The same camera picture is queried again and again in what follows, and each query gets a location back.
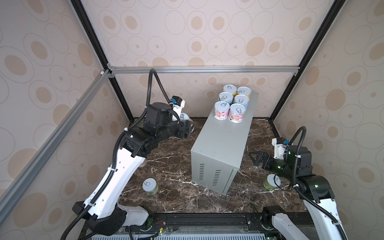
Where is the brown label can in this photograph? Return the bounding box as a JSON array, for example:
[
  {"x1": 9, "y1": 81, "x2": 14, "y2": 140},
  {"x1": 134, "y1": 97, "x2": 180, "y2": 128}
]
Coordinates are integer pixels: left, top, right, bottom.
[{"x1": 180, "y1": 113, "x2": 195, "y2": 133}]

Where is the light blue label can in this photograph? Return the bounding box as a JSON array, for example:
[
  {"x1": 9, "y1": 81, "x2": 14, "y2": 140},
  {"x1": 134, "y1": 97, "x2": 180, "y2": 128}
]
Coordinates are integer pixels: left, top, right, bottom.
[{"x1": 219, "y1": 92, "x2": 234, "y2": 105}]

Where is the black corner frame post right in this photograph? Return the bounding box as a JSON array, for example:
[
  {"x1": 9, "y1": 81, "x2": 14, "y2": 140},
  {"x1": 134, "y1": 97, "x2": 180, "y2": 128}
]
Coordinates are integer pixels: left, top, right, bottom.
[{"x1": 269, "y1": 0, "x2": 346, "y2": 123}]

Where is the black corner frame post left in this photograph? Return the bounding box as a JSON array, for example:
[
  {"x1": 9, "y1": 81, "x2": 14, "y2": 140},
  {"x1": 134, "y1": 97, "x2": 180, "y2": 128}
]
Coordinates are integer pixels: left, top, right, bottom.
[{"x1": 69, "y1": 0, "x2": 134, "y2": 123}]

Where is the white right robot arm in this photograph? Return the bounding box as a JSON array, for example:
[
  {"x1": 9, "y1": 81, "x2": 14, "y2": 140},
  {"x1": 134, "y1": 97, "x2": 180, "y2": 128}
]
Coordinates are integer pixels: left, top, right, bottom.
[{"x1": 249, "y1": 145, "x2": 348, "y2": 240}]

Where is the pink flower label can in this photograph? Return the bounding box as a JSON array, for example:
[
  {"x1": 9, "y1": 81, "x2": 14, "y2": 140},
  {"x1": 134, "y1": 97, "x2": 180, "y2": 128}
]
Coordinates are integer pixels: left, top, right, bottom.
[{"x1": 229, "y1": 104, "x2": 246, "y2": 123}]

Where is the green label can left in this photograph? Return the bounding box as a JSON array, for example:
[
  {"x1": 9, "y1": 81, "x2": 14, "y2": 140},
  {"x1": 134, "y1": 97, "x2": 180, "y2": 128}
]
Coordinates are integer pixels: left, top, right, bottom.
[{"x1": 142, "y1": 178, "x2": 159, "y2": 195}]

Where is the green label can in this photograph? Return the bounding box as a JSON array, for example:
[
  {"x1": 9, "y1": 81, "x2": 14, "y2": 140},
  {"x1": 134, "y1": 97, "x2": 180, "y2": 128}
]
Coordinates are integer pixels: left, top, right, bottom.
[
  {"x1": 263, "y1": 174, "x2": 282, "y2": 191},
  {"x1": 142, "y1": 178, "x2": 159, "y2": 195}
]

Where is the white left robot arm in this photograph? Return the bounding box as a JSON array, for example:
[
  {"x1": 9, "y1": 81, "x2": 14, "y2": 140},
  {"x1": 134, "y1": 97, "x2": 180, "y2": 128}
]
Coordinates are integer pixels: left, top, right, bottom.
[{"x1": 61, "y1": 97, "x2": 195, "y2": 240}]

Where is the silver aluminium crossbar back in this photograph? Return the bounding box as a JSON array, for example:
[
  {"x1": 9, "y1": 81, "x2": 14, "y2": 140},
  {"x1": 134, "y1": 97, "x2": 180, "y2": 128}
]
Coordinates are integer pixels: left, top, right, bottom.
[{"x1": 111, "y1": 66, "x2": 300, "y2": 74}]

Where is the green label can right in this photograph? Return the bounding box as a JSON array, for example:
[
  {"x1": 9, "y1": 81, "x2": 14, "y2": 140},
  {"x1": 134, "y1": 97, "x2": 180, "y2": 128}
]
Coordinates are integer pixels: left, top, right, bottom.
[{"x1": 263, "y1": 174, "x2": 282, "y2": 191}]

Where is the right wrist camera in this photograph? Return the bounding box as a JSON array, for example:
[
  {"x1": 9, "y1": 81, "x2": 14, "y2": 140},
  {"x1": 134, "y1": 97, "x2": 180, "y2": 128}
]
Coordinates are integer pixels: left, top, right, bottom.
[{"x1": 272, "y1": 137, "x2": 289, "y2": 160}]

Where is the black corner frame post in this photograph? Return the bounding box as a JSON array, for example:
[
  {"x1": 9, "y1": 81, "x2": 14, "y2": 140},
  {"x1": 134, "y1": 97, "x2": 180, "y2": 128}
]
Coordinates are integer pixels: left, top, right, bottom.
[
  {"x1": 69, "y1": 0, "x2": 134, "y2": 123},
  {"x1": 269, "y1": 0, "x2": 346, "y2": 123}
]

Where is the yellow orange label can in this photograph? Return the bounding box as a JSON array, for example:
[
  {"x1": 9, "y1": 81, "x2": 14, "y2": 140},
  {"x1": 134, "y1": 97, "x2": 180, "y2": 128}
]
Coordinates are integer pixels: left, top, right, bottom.
[{"x1": 237, "y1": 87, "x2": 252, "y2": 98}]

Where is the grey metal cabinet box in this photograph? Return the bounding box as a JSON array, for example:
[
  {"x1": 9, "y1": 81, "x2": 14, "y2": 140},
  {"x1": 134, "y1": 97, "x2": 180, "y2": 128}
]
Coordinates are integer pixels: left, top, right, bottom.
[{"x1": 191, "y1": 92, "x2": 259, "y2": 195}]

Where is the silver aluminium rail left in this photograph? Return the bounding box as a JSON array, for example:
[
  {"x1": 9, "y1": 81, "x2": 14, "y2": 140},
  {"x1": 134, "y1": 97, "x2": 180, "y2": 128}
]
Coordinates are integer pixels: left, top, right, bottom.
[{"x1": 1, "y1": 70, "x2": 111, "y2": 224}]

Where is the teal label can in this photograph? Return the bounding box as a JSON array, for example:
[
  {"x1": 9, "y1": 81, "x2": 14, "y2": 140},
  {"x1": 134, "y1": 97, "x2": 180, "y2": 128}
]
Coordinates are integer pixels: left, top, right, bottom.
[{"x1": 233, "y1": 95, "x2": 250, "y2": 108}]

